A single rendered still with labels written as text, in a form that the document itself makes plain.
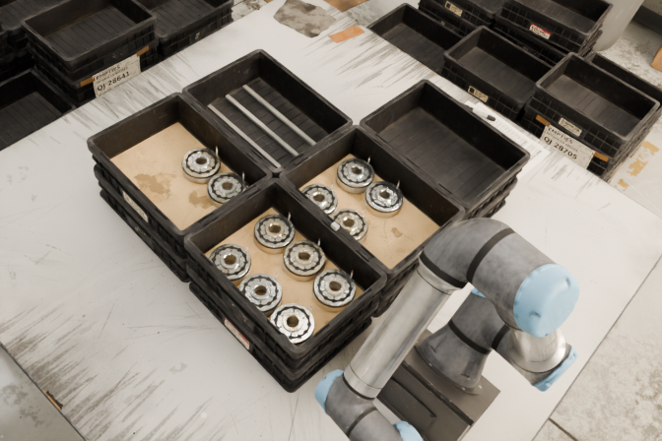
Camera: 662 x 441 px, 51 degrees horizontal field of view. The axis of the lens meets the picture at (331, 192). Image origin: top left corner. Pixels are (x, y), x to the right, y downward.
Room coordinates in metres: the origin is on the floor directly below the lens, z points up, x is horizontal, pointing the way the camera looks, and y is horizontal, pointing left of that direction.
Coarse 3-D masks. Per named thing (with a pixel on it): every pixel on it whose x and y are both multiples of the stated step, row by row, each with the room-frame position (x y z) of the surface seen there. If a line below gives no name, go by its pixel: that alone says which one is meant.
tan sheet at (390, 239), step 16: (320, 176) 1.22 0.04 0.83; (336, 192) 1.18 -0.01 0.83; (352, 208) 1.14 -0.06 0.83; (416, 208) 1.18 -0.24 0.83; (368, 224) 1.09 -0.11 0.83; (384, 224) 1.10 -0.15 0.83; (400, 224) 1.11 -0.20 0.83; (416, 224) 1.12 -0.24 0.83; (432, 224) 1.13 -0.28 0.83; (368, 240) 1.04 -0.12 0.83; (384, 240) 1.05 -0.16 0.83; (400, 240) 1.06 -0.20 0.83; (416, 240) 1.07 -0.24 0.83; (384, 256) 1.00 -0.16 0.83; (400, 256) 1.01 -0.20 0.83
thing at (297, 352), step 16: (256, 192) 1.05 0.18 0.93; (288, 192) 1.07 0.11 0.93; (304, 208) 1.03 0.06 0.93; (208, 224) 0.93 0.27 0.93; (384, 272) 0.89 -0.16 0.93; (368, 288) 0.84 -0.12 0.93; (240, 304) 0.75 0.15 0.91; (352, 304) 0.79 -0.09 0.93; (256, 320) 0.72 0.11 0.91; (336, 320) 0.74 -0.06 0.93; (272, 336) 0.69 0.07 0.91; (320, 336) 0.70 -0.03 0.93; (288, 352) 0.65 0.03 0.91; (304, 352) 0.66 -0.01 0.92
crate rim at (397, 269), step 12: (348, 132) 1.31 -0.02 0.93; (324, 144) 1.26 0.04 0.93; (312, 156) 1.21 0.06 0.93; (396, 156) 1.26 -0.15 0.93; (288, 168) 1.15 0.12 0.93; (408, 168) 1.22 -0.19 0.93; (288, 180) 1.11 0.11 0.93; (300, 192) 1.08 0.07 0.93; (444, 192) 1.16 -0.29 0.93; (312, 204) 1.05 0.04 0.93; (456, 204) 1.13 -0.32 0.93; (324, 216) 1.02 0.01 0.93; (456, 216) 1.09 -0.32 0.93; (444, 228) 1.05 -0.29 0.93; (420, 252) 0.96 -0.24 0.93; (408, 264) 0.93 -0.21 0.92
